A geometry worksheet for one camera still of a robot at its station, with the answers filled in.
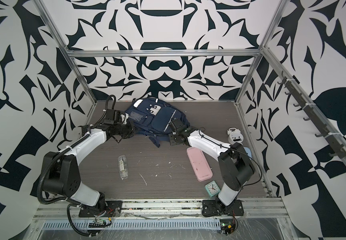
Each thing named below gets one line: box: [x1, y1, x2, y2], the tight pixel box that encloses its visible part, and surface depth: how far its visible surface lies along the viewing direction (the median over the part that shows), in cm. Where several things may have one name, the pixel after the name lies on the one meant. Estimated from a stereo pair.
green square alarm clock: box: [205, 180, 221, 198], surface depth 80 cm
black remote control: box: [81, 124, 89, 137], surface depth 104 cm
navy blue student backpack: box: [125, 98, 190, 148], surface depth 101 cm
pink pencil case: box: [186, 147, 213, 182], surface depth 89 cm
